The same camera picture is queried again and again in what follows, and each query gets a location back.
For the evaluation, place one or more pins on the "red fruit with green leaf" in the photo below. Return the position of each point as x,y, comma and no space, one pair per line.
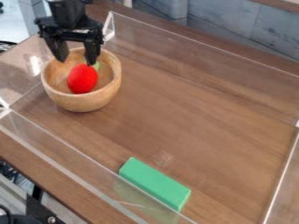
83,78

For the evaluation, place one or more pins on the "black clamp under table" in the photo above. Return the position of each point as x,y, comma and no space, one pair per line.
37,211

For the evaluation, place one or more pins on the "clear acrylic corner bracket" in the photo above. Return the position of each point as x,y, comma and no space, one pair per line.
108,29

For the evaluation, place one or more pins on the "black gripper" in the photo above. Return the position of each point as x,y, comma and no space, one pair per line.
69,24

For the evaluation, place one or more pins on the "green rectangular block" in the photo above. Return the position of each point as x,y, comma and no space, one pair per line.
162,187

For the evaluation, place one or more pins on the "wooden bowl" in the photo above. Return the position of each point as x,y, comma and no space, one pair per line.
55,75

